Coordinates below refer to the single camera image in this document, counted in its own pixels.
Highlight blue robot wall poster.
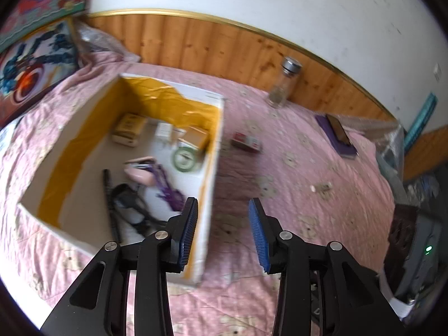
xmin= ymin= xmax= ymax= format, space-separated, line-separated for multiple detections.
xmin=0 ymin=19 xmax=80 ymax=127

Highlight clear plastic bag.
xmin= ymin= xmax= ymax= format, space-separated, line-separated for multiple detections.
xmin=75 ymin=19 xmax=141 ymax=64
xmin=350 ymin=117 xmax=408 ymax=183

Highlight small yellow carton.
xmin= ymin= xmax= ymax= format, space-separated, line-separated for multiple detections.
xmin=112 ymin=113 xmax=148 ymax=146

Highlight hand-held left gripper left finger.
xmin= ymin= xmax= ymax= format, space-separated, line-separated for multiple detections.
xmin=40 ymin=197 xmax=199 ymax=336

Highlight green tape roll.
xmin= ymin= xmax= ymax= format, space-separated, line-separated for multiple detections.
xmin=171 ymin=148 xmax=197 ymax=173

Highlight pink stapler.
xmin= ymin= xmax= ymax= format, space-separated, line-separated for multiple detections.
xmin=124 ymin=156 xmax=158 ymax=186

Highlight black smartphone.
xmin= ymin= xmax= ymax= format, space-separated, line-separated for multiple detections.
xmin=326 ymin=114 xmax=351 ymax=146

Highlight white cardboard box yellow tape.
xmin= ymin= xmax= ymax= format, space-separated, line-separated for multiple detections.
xmin=17 ymin=73 xmax=225 ymax=286

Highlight purple notebook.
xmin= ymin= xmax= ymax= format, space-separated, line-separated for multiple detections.
xmin=315 ymin=114 xmax=358 ymax=158

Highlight small gold brown carton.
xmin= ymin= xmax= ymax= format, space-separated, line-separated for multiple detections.
xmin=178 ymin=126 xmax=211 ymax=151

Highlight glass bottle metal lid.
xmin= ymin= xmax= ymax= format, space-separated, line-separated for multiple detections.
xmin=268 ymin=56 xmax=303 ymax=109

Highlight small pale grey box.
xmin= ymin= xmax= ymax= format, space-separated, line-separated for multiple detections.
xmin=156 ymin=122 xmax=184 ymax=144

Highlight small red packet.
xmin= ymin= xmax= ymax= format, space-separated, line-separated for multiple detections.
xmin=231 ymin=132 xmax=263 ymax=153

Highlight purple cord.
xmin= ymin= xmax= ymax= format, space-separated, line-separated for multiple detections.
xmin=147 ymin=163 xmax=186 ymax=211

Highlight pink printed blanket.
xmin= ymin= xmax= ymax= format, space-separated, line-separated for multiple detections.
xmin=0 ymin=51 xmax=398 ymax=336

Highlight red cartoon wall poster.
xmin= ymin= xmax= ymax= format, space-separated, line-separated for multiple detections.
xmin=0 ymin=0 xmax=90 ymax=51

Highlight black eyeglasses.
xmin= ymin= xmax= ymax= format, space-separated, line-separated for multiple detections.
xmin=112 ymin=184 xmax=169 ymax=235

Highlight black pen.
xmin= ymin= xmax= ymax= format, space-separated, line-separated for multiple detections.
xmin=102 ymin=169 xmax=121 ymax=244

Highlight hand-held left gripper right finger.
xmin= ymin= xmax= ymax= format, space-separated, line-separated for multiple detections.
xmin=248 ymin=198 xmax=405 ymax=336

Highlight blue sticks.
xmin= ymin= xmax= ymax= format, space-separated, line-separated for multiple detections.
xmin=404 ymin=93 xmax=438 ymax=151

